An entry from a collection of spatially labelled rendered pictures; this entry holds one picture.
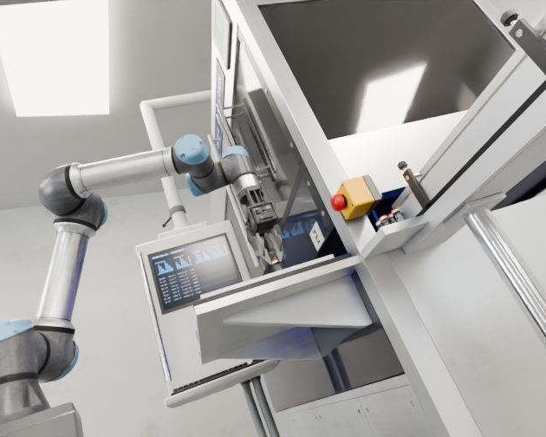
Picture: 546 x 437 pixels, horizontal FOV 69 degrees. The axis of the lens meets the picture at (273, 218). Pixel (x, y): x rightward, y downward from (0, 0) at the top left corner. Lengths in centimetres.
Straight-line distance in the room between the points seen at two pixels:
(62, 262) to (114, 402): 262
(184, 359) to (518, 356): 130
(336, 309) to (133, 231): 341
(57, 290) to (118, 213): 318
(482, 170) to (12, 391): 100
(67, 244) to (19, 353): 32
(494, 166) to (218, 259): 147
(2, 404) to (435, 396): 87
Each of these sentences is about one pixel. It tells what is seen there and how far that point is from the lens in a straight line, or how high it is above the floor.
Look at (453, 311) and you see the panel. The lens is 101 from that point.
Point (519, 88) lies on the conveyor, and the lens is 71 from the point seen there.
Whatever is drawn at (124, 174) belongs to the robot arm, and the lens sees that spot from 110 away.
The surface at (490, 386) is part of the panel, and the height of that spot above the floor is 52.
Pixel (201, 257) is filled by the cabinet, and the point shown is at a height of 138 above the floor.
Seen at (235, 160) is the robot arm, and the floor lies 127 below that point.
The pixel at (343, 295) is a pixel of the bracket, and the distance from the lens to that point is 103.
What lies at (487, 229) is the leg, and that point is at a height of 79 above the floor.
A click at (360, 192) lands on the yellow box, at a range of 93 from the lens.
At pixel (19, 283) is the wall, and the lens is 409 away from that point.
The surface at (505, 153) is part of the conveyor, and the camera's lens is 74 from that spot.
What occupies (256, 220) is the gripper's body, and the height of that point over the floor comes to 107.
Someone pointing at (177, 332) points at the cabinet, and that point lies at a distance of 190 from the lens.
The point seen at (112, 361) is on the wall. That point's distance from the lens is 380.
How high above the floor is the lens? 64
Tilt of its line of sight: 24 degrees up
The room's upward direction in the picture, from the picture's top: 22 degrees counter-clockwise
